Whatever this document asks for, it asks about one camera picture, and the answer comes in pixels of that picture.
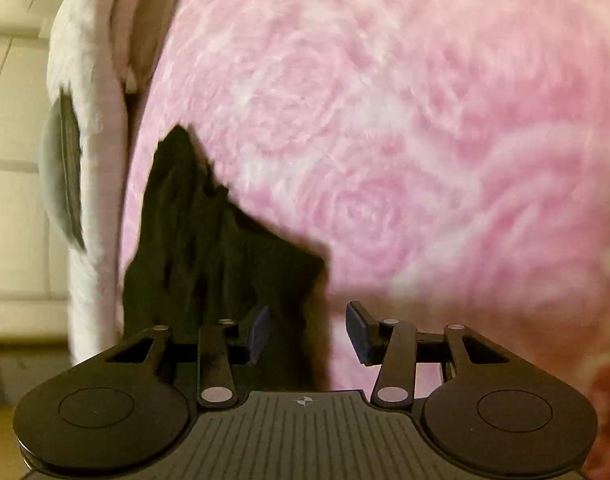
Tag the black garment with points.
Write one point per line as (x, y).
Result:
(210, 260)

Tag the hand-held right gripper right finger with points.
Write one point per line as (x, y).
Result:
(359, 332)

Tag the white fluffy quilt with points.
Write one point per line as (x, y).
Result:
(102, 110)

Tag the grey pillow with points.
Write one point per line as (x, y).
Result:
(65, 175)

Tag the cream wardrobe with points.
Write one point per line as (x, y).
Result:
(15, 160)

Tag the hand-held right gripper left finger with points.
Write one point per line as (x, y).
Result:
(259, 332)

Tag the pink floral blanket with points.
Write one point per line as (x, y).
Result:
(385, 135)

